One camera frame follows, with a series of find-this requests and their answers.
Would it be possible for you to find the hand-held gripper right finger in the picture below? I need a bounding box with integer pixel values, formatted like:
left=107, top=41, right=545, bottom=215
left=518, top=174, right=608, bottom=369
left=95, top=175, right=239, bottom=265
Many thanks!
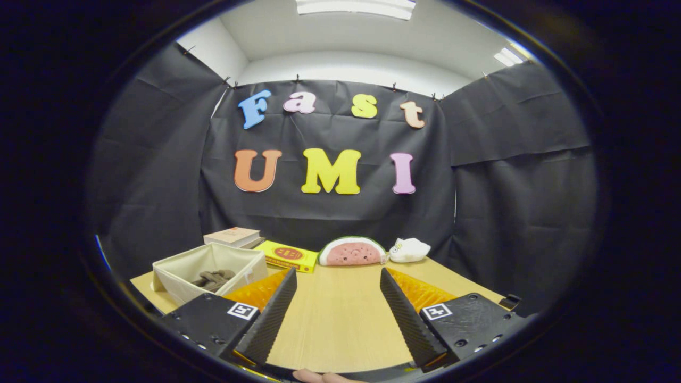
left=379, top=268, right=527, bottom=373

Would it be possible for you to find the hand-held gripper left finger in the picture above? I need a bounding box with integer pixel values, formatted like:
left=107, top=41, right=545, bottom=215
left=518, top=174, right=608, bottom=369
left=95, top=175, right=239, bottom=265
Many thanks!
left=160, top=268, right=297, bottom=368

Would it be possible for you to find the beige fabric storage box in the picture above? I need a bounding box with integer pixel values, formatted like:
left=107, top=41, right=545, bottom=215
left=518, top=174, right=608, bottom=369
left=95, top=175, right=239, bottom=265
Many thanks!
left=152, top=243, right=269, bottom=306

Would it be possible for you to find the yellow book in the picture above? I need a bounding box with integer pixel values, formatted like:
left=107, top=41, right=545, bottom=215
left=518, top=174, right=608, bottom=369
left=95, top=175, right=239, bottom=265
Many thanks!
left=253, top=240, right=319, bottom=273

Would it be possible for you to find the white plush toy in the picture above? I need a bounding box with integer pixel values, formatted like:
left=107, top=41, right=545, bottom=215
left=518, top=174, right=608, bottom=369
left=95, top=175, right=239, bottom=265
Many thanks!
left=389, top=237, right=431, bottom=263

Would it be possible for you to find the watermelon slice plush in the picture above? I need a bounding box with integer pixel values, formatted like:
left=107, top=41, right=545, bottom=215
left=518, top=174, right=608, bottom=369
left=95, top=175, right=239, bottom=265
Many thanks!
left=318, top=236, right=388, bottom=267

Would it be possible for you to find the beige book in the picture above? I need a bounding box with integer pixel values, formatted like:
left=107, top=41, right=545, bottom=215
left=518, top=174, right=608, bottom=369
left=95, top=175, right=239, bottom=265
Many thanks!
left=203, top=227, right=261, bottom=248

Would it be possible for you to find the black backdrop cloth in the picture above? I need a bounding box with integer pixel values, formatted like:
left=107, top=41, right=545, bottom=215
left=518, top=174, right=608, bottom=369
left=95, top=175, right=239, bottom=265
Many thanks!
left=88, top=43, right=599, bottom=314

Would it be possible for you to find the small ceiling light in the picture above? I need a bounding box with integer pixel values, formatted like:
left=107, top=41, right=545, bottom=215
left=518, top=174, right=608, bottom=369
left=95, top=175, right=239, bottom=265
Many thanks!
left=493, top=47, right=525, bottom=67

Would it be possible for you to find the long ceiling light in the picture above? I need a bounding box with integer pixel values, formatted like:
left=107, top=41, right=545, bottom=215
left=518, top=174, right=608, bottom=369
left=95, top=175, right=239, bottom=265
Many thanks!
left=296, top=0, right=417, bottom=21

